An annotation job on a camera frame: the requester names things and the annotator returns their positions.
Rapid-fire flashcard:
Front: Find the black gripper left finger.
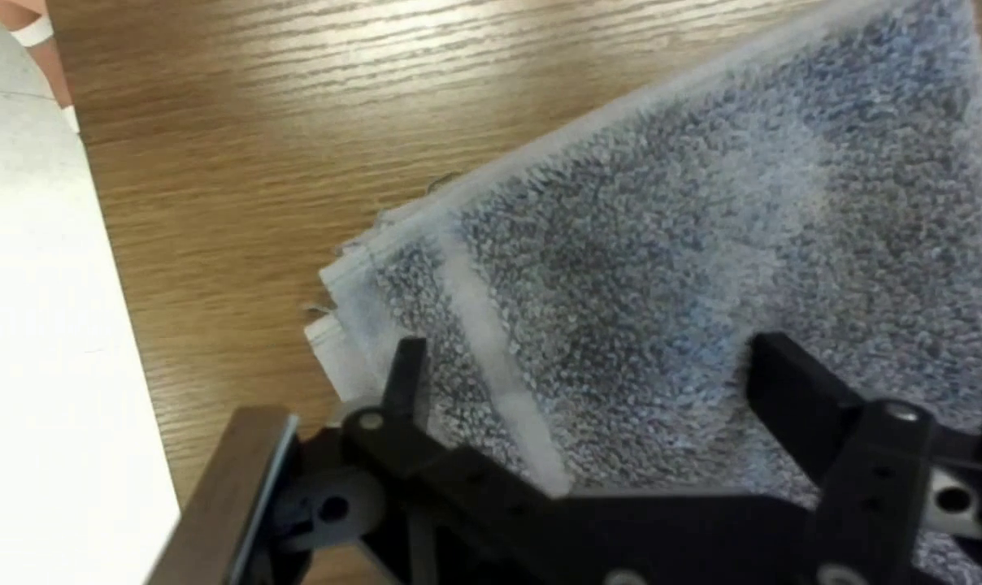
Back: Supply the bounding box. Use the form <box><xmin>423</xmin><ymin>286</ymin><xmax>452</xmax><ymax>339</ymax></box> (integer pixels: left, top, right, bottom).
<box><xmin>339</xmin><ymin>335</ymin><xmax>567</xmax><ymax>525</ymax></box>

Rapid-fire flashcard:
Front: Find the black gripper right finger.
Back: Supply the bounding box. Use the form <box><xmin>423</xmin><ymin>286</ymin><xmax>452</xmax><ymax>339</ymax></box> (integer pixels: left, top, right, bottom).
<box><xmin>747</xmin><ymin>328</ymin><xmax>982</xmax><ymax>585</ymax></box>

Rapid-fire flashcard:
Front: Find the grey towel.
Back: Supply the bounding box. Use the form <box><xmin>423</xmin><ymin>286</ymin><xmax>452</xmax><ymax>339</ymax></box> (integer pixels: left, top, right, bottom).
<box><xmin>299</xmin><ymin>0</ymin><xmax>982</xmax><ymax>585</ymax></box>

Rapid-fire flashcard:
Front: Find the dark wrist side block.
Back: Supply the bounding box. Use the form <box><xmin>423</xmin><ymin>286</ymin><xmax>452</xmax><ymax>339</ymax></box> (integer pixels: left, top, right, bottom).
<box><xmin>147</xmin><ymin>403</ymin><xmax>304</xmax><ymax>585</ymax></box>

